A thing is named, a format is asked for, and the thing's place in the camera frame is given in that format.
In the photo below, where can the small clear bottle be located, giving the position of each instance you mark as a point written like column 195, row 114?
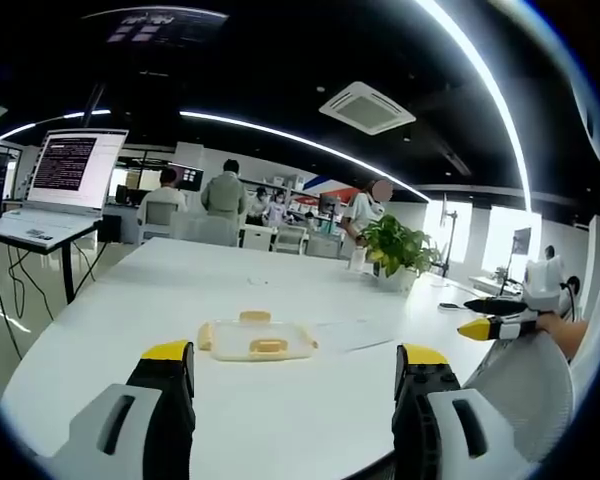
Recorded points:
column 357, row 259

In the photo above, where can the ceiling air conditioner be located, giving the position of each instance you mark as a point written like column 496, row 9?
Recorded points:
column 367, row 107

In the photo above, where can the grey office chair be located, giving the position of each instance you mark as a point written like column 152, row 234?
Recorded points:
column 157, row 220
column 290, row 239
column 205, row 230
column 322, row 246

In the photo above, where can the dark phone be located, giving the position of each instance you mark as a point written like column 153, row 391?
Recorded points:
column 449, row 305

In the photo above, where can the green potted plant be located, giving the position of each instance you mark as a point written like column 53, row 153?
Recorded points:
column 397, row 247

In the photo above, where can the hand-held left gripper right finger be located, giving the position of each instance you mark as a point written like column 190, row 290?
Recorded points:
column 430, row 415

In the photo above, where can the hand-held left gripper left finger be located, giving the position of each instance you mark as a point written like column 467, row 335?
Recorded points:
column 125, row 430

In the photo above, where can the ceiling light strip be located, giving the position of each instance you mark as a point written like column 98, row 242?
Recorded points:
column 280, row 136
column 500, row 110

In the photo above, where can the black monitor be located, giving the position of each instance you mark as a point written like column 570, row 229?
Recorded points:
column 189, row 177

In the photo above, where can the white mesh office chair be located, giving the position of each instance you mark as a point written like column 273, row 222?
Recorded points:
column 525, row 390

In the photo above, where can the white laptop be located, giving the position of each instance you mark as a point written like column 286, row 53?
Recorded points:
column 67, row 185

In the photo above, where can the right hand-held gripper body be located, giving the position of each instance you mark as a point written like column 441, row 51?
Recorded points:
column 542, row 285

